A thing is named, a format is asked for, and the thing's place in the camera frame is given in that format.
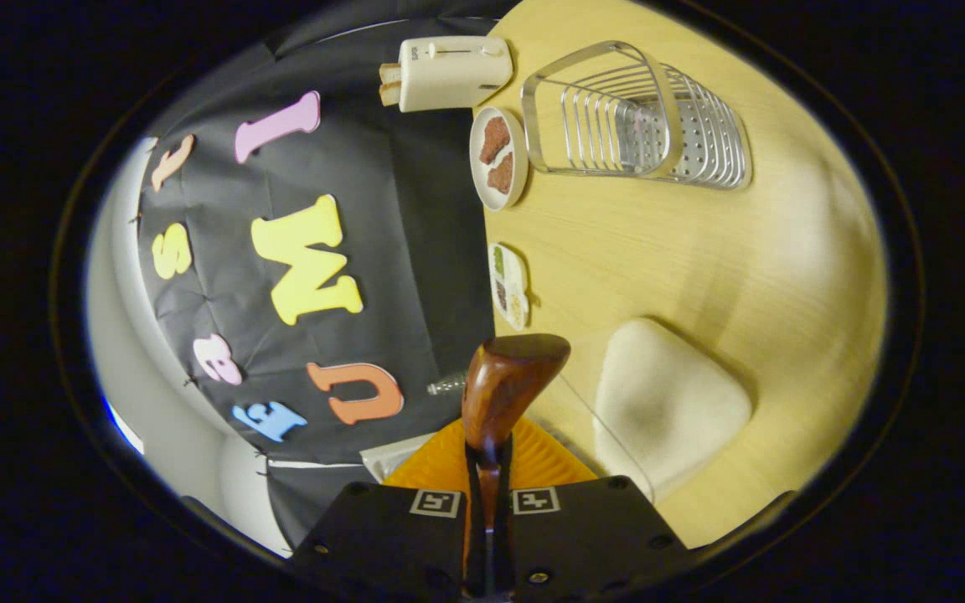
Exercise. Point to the white round plate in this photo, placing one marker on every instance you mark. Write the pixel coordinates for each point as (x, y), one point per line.
(479, 180)

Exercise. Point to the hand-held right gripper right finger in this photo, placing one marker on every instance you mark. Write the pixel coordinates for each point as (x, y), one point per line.
(591, 536)

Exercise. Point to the brown meat piece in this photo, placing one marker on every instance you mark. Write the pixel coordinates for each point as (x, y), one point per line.
(495, 138)
(502, 173)

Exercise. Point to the toast bread slice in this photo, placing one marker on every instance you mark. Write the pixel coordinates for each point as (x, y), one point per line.
(390, 95)
(390, 74)

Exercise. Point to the white divided grain dish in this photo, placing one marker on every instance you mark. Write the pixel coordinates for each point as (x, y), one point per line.
(509, 289)

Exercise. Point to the clear box of rice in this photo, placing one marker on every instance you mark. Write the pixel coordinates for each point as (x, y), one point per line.
(667, 410)

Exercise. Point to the white toaster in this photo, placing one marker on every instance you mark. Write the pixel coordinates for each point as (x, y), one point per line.
(457, 75)

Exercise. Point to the clear plastic water bottle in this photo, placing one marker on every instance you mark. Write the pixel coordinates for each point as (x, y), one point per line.
(447, 384)

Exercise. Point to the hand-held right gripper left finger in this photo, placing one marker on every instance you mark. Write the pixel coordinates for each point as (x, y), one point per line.
(382, 536)

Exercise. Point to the brown wooden spoon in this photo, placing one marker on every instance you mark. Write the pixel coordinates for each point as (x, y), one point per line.
(503, 385)

